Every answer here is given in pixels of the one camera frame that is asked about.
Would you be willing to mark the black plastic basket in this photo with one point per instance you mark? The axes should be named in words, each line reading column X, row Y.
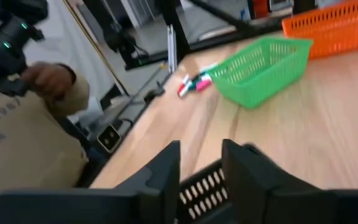
column 202, row 193

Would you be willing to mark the black table clamp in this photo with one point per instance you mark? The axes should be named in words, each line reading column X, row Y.
column 154, row 93

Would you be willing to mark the orange plastic basket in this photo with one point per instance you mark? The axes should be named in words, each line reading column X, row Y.
column 337, row 31

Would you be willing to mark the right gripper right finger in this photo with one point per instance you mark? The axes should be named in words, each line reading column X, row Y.
column 275, row 205

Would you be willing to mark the person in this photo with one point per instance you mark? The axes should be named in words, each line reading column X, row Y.
column 26, row 146

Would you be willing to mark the person's hand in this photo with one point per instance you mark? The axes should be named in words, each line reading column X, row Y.
column 48, row 81

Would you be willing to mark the green-capped white marker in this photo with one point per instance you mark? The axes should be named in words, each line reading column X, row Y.
column 195, row 83

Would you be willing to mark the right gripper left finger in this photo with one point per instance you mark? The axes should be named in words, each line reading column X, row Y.
column 104, row 208

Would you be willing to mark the small black depth camera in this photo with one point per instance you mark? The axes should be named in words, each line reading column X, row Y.
column 109, row 138

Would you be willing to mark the black aluminium table frame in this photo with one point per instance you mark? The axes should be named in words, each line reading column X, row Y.
column 174, row 18

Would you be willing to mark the red-capped white marker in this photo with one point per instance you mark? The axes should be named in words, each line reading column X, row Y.
column 183, row 91
column 186, row 79

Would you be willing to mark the green plastic basket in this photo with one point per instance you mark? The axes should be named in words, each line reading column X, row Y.
column 259, row 84

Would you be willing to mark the person's forearm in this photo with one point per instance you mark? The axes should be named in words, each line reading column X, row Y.
column 76, row 96

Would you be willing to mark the silver aluminium bracket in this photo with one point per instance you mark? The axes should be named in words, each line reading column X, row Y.
column 171, row 49

